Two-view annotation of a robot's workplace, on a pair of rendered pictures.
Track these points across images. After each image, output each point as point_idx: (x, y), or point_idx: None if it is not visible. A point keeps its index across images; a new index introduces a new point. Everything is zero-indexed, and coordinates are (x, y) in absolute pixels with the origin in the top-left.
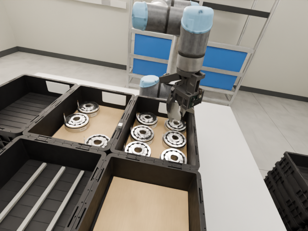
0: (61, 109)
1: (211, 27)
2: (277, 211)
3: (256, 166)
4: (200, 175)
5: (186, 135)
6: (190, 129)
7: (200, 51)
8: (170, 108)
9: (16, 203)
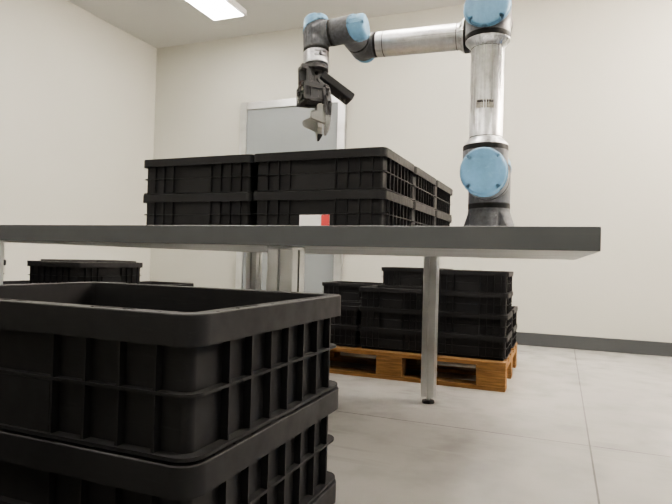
0: None
1: (305, 25)
2: (175, 225)
3: (270, 225)
4: (246, 154)
5: (340, 186)
6: (331, 163)
7: (303, 46)
8: None
9: None
